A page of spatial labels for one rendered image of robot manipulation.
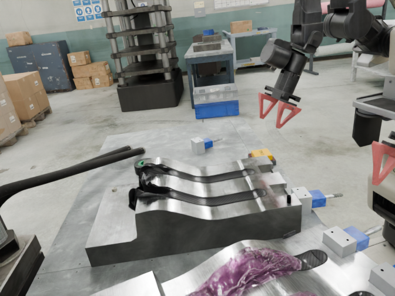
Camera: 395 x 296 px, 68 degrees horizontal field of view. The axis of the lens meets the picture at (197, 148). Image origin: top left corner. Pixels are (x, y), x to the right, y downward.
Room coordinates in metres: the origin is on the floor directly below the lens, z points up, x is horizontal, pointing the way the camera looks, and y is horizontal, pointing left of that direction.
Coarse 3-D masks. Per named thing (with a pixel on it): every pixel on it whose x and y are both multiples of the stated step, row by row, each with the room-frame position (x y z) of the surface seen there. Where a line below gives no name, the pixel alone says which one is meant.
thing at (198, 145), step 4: (192, 140) 1.07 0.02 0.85; (196, 140) 1.06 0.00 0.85; (200, 140) 1.06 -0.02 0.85; (204, 140) 1.08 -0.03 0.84; (208, 140) 1.08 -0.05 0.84; (212, 140) 1.09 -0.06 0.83; (216, 140) 1.10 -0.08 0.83; (192, 144) 1.07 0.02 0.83; (196, 144) 1.04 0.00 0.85; (200, 144) 1.05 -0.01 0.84; (204, 144) 1.05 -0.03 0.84; (208, 144) 1.07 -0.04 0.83; (212, 144) 1.07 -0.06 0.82; (192, 148) 1.08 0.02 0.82; (196, 148) 1.04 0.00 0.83; (200, 148) 1.05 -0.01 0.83; (204, 148) 1.05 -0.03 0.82; (196, 152) 1.04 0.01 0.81; (200, 152) 1.05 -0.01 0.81; (204, 152) 1.05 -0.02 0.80
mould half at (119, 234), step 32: (160, 160) 0.76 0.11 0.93; (256, 160) 0.77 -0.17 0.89; (128, 192) 0.73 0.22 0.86; (192, 192) 0.63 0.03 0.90; (224, 192) 0.63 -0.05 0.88; (96, 224) 0.59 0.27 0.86; (128, 224) 0.58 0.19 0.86; (160, 224) 0.52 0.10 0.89; (192, 224) 0.53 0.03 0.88; (224, 224) 0.53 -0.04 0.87; (256, 224) 0.53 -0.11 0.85; (288, 224) 0.53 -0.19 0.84; (96, 256) 0.52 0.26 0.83; (128, 256) 0.52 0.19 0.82; (160, 256) 0.52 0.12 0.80
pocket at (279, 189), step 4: (272, 184) 0.63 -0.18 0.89; (276, 184) 0.63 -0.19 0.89; (280, 184) 0.63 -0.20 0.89; (284, 184) 0.63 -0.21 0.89; (272, 188) 0.63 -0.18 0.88; (276, 188) 0.63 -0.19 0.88; (280, 188) 0.63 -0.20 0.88; (284, 188) 0.63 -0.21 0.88; (276, 192) 0.63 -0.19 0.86; (280, 192) 0.63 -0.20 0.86; (284, 192) 0.63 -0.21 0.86; (288, 192) 0.61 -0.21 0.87; (276, 196) 0.61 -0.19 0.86
